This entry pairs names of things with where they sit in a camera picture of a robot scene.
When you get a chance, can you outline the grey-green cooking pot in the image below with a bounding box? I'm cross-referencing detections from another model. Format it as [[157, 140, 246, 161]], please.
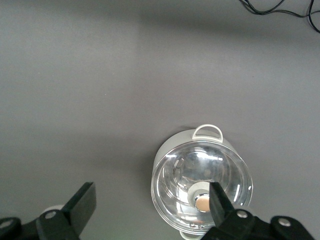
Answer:
[[150, 124, 254, 240]]

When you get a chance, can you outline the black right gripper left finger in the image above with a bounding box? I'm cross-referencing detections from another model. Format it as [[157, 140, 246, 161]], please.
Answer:
[[0, 181, 97, 240]]

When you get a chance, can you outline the glass lid with copper knob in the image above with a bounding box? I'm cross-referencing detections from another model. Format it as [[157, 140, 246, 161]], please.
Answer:
[[151, 140, 254, 237]]

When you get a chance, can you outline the thin black cable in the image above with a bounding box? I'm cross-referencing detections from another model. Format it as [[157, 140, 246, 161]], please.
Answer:
[[238, 0, 320, 33]]

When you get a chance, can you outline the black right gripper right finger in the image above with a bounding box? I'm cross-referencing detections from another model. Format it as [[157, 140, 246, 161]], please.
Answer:
[[199, 181, 316, 240]]

